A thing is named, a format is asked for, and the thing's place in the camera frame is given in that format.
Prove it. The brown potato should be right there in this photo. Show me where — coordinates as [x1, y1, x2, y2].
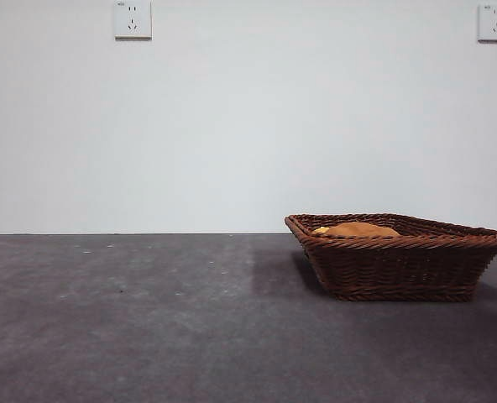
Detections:
[323, 222, 401, 238]

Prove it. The brown woven wicker basket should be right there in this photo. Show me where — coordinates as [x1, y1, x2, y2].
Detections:
[284, 212, 497, 303]

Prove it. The white wall socket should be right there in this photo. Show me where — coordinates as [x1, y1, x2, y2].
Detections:
[477, 3, 497, 43]
[113, 0, 153, 41]

